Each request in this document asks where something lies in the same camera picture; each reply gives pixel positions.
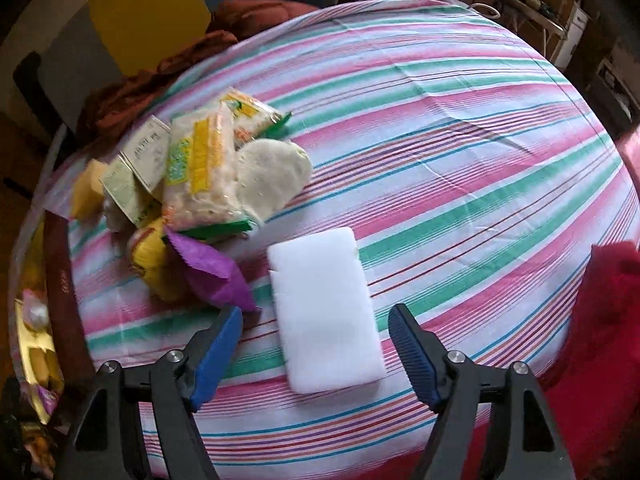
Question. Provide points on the yellow green scrub sponge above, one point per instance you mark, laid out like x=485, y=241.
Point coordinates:
x=200, y=170

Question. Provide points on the red blanket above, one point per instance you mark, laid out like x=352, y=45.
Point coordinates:
x=610, y=320

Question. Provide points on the round white flatbread pack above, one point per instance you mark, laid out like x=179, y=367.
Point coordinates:
x=270, y=170

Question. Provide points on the white plastic bag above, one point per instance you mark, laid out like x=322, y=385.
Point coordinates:
x=35, y=310

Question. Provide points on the white foam block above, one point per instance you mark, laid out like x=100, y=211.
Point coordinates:
x=325, y=310

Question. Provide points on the small noodle packet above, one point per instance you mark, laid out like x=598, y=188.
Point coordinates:
x=250, y=110

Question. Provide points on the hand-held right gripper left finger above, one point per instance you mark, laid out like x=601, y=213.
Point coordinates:
x=220, y=355

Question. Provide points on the brown storage box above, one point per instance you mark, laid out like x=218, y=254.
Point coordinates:
x=62, y=280

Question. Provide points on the brown cloth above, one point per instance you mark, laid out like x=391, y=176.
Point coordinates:
x=130, y=95

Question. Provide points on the striped bedsheet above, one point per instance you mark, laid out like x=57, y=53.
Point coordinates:
x=450, y=160

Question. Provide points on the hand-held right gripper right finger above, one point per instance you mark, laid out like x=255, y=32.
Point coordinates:
x=415, y=355

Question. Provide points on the grey yellow blue headboard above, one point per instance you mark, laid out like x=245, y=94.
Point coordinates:
x=150, y=15

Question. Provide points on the purple snack packet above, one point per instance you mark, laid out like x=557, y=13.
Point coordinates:
x=210, y=265

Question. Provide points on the yellow snack packet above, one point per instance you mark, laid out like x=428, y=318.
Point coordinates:
x=150, y=260

